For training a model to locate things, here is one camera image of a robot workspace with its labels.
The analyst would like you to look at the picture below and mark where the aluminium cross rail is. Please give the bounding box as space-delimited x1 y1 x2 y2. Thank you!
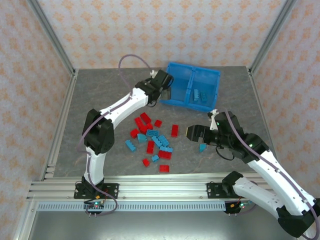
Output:
25 174 278 202

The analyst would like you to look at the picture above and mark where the aluminium side rail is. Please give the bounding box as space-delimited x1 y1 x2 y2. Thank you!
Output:
39 69 79 181
247 66 278 157

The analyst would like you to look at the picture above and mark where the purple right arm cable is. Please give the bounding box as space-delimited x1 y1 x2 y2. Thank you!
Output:
223 108 320 240

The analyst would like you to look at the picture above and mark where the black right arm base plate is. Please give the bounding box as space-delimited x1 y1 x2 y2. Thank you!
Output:
206 182 227 200

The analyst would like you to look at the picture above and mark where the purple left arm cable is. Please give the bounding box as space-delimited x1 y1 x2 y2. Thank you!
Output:
78 54 154 216

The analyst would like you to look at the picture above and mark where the long red lego brick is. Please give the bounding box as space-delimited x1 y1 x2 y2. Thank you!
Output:
134 116 147 134

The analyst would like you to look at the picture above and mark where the grey slotted cable duct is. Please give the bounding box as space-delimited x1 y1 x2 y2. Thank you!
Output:
36 202 226 213

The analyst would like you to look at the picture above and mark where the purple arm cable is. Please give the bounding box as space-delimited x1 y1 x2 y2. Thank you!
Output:
223 108 320 240
78 54 154 216

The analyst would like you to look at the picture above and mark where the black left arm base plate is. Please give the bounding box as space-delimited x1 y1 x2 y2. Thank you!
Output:
73 182 120 200

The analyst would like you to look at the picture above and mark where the aluminium corner post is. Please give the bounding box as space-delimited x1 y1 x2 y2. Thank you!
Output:
25 0 77 76
249 0 299 74

